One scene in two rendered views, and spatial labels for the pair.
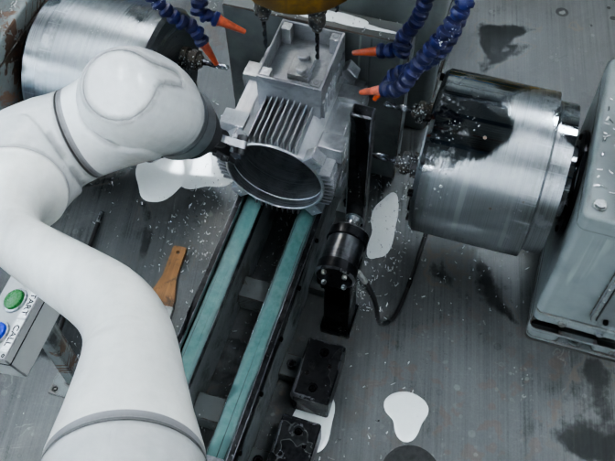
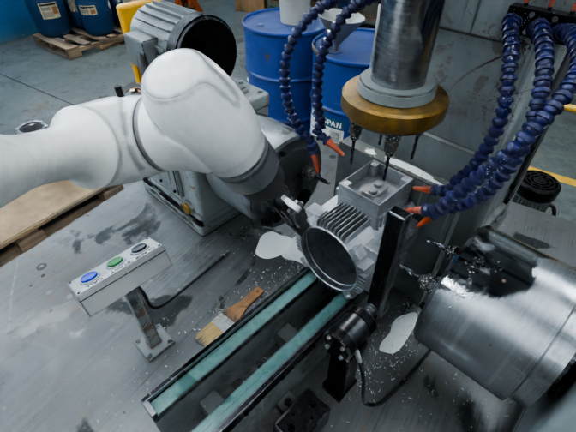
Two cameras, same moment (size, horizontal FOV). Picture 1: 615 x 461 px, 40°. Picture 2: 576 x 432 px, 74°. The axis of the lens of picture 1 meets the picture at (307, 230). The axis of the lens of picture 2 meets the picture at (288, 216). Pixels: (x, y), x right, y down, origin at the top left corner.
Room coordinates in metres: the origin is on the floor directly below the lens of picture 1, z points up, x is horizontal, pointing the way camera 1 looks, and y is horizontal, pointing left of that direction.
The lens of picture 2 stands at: (0.24, -0.11, 1.62)
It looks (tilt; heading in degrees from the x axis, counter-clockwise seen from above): 42 degrees down; 26
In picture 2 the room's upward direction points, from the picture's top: straight up
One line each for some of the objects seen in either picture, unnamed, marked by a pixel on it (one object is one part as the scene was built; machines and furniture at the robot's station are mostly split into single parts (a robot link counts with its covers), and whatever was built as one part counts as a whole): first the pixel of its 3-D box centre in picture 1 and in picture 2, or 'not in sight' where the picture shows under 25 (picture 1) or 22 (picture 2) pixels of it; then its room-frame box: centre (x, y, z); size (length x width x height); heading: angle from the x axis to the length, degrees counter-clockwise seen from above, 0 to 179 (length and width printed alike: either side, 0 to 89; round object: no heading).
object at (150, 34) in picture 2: not in sight; (172, 91); (1.02, 0.63, 1.16); 0.33 x 0.26 x 0.42; 71
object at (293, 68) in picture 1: (301, 69); (374, 194); (0.88, 0.00, 1.11); 0.12 x 0.11 x 0.07; 161
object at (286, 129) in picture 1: (295, 129); (357, 235); (0.84, 0.02, 1.01); 0.20 x 0.19 x 0.19; 161
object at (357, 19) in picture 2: not in sight; (339, 38); (2.30, 0.58, 0.93); 0.25 x 0.24 x 0.25; 172
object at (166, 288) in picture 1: (162, 298); (232, 315); (0.66, 0.25, 0.80); 0.21 x 0.05 x 0.01; 166
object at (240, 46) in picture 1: (324, 75); (393, 215); (0.99, -0.04, 0.97); 0.30 x 0.11 x 0.34; 71
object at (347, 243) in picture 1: (393, 198); (411, 312); (0.77, -0.14, 0.92); 0.45 x 0.13 x 0.24; 161
